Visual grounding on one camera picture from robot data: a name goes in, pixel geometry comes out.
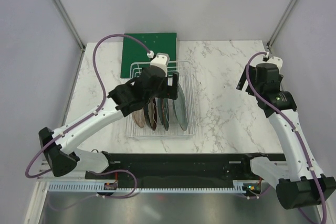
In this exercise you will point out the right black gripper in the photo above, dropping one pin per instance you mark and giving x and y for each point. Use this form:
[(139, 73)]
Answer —
[(252, 71)]

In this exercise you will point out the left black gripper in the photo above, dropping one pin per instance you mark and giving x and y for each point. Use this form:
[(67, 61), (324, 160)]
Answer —
[(170, 91)]

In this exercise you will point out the light green-grey plate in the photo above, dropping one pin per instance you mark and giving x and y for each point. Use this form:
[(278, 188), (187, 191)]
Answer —
[(179, 108)]

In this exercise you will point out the dark teal plate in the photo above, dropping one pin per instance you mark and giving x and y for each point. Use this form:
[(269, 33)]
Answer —
[(163, 112)]

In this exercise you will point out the white wire dish rack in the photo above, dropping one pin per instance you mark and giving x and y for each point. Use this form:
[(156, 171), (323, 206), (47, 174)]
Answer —
[(186, 81)]

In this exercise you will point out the red and black plate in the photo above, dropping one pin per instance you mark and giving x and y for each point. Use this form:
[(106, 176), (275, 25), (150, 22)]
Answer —
[(150, 114)]

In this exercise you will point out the pink-brown plate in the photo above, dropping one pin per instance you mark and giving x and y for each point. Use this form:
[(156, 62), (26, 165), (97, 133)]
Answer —
[(139, 118)]

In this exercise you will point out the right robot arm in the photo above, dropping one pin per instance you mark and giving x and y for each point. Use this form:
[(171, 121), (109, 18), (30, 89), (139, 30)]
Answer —
[(303, 183)]

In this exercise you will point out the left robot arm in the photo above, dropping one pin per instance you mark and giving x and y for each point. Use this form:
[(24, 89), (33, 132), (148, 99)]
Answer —
[(60, 146)]

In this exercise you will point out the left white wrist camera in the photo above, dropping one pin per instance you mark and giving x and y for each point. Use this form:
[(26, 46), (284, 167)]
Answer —
[(160, 60)]

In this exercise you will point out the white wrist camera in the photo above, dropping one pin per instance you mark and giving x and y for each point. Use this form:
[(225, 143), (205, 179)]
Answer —
[(270, 58), (160, 60)]

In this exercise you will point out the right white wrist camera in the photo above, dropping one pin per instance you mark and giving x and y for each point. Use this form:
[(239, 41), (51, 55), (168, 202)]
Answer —
[(270, 58)]

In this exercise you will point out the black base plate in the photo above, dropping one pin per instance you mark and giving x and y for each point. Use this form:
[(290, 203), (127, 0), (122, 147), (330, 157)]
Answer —
[(182, 168)]

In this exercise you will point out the white slotted cable duct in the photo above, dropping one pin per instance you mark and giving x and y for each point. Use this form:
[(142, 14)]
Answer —
[(122, 186)]

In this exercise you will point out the right aluminium frame post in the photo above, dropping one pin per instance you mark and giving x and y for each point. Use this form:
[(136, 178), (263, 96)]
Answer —
[(286, 14)]

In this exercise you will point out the aluminium frame post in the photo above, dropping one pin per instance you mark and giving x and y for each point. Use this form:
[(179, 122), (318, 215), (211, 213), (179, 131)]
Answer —
[(286, 14), (67, 20)]

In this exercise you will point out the left aluminium frame post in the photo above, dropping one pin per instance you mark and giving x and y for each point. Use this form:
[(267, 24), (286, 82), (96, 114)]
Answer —
[(67, 20)]

